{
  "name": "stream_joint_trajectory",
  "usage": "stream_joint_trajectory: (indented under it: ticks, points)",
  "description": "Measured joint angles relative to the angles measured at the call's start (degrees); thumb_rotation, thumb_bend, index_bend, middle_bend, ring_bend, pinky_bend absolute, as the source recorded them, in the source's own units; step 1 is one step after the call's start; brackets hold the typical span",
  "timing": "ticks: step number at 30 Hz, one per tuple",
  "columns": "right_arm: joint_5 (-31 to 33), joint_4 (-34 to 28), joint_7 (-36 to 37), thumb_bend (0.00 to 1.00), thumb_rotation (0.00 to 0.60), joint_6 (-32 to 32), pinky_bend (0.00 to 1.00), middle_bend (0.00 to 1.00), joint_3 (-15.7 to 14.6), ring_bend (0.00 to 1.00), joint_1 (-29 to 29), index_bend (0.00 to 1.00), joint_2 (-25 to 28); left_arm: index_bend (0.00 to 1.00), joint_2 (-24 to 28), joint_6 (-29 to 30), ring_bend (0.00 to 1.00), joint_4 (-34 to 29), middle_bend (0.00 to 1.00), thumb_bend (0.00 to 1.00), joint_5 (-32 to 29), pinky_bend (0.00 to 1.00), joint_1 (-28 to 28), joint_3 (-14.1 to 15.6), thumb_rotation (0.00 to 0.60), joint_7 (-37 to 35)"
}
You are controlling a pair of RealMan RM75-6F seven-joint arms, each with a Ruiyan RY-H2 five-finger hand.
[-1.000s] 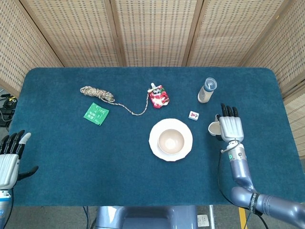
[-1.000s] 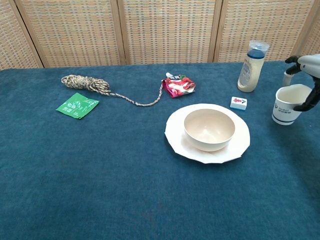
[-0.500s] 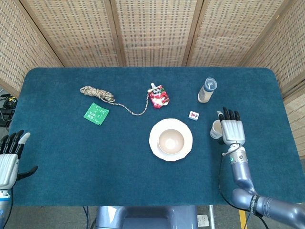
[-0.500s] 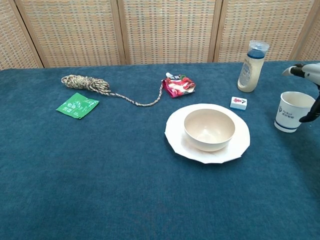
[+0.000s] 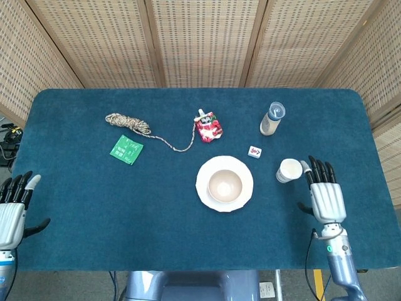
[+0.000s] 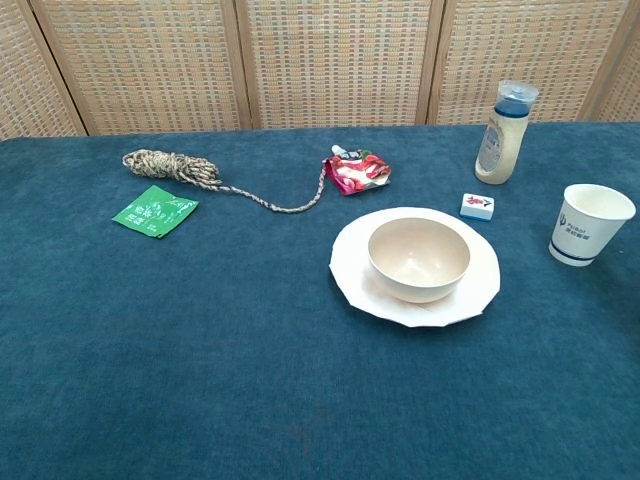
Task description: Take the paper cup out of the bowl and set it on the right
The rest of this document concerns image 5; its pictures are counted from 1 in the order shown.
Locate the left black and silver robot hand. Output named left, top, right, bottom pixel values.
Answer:
left=0, top=171, right=51, bottom=251

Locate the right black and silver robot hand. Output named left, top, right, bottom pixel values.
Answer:
left=297, top=156, right=348, bottom=224

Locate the small white paper cup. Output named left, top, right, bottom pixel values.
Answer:
left=275, top=158, right=304, bottom=184

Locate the yellow floor tape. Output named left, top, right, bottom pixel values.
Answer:
left=313, top=269, right=326, bottom=301

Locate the small bottle blue cap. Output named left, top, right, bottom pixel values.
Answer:
left=259, top=101, right=286, bottom=137

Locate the white table leg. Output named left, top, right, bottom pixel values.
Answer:
left=273, top=269, right=284, bottom=301

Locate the beige bowl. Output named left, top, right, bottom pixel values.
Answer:
left=207, top=169, right=244, bottom=203

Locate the white paper label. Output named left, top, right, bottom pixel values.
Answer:
left=259, top=281, right=277, bottom=300

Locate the blue felt table cover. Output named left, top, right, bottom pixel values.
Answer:
left=11, top=87, right=396, bottom=272

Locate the white plate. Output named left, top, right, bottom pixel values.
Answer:
left=195, top=156, right=254, bottom=213

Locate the green tea sachet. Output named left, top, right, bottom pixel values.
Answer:
left=109, top=134, right=145, bottom=166

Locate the woven bamboo screen panel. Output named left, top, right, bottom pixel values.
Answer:
left=319, top=0, right=401, bottom=201
left=244, top=0, right=377, bottom=88
left=26, top=0, right=162, bottom=89
left=0, top=0, right=85, bottom=128
left=145, top=0, right=267, bottom=88

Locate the red spouted drink pouch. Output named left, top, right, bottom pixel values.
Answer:
left=194, top=108, right=224, bottom=144

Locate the blue-grey robot torso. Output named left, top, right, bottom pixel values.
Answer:
left=120, top=270, right=261, bottom=301

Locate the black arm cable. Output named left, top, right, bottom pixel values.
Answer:
left=305, top=228, right=318, bottom=301

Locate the black equipment with cables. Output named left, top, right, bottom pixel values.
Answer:
left=0, top=123, right=24, bottom=169

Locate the blue floor cable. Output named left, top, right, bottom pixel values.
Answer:
left=108, top=270, right=126, bottom=301

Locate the beige braided rope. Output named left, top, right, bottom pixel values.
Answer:
left=105, top=112, right=197, bottom=153

